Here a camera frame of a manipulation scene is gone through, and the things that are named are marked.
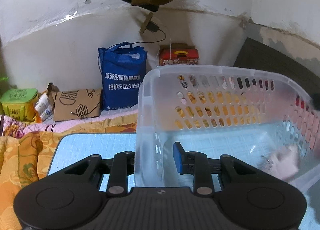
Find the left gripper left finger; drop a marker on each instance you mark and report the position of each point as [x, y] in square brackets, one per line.
[123, 165]

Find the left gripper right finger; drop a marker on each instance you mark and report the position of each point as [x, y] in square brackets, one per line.
[195, 164]

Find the clear plastic basket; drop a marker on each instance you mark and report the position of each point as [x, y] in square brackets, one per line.
[218, 110]

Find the white plush toy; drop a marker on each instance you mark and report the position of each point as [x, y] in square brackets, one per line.
[282, 163]

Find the brown paper bag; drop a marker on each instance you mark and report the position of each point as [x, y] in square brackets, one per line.
[74, 104]

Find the orange floral blanket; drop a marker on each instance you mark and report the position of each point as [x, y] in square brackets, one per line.
[26, 160]

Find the blue tote bag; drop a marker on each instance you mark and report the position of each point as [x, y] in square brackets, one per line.
[122, 68]

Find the red gift box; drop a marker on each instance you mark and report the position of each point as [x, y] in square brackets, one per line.
[178, 53]

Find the green yellow tin box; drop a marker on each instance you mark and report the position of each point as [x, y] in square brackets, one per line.
[19, 103]

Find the dark wooden headboard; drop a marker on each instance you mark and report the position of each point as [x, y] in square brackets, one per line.
[256, 55]

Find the black charger with cable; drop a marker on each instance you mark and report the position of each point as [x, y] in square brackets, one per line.
[151, 27]

